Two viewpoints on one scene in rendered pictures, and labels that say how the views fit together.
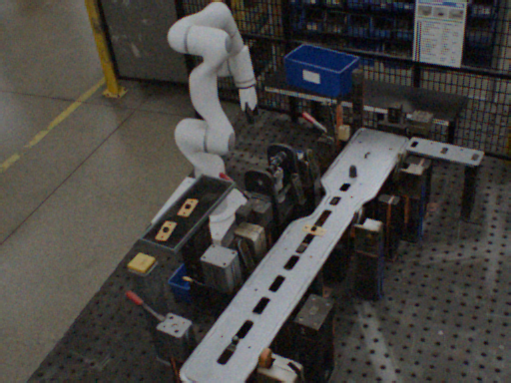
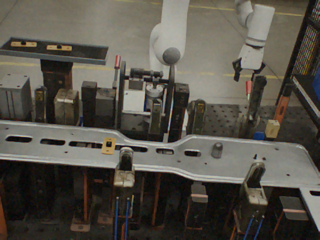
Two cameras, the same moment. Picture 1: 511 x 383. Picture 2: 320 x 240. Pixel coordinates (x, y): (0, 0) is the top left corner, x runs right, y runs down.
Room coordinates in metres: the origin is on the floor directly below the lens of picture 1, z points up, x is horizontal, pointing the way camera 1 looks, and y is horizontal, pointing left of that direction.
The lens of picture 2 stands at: (1.22, -0.97, 1.68)
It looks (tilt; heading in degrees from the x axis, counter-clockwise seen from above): 34 degrees down; 51
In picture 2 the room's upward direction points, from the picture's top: 8 degrees clockwise
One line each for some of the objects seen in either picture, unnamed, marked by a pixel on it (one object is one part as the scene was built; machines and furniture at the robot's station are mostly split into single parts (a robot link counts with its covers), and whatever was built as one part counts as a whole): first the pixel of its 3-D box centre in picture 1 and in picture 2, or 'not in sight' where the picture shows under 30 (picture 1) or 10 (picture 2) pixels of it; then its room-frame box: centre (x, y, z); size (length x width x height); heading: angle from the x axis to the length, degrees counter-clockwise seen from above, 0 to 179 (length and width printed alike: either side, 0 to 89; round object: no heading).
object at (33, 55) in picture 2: (189, 210); (56, 50); (1.64, 0.24, 1.16); 0.37 x 0.14 x 0.02; 146
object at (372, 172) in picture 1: (313, 235); (102, 148); (1.63, -0.16, 1.00); 1.38 x 0.22 x 0.02; 146
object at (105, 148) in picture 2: (313, 228); (108, 144); (1.65, -0.17, 1.01); 0.08 x 0.04 x 0.01; 55
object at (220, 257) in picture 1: (227, 299); (20, 132); (1.47, 0.15, 0.90); 0.13 x 0.10 x 0.41; 56
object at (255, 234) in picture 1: (255, 270); (68, 141); (1.60, 0.05, 0.89); 0.13 x 0.11 x 0.38; 56
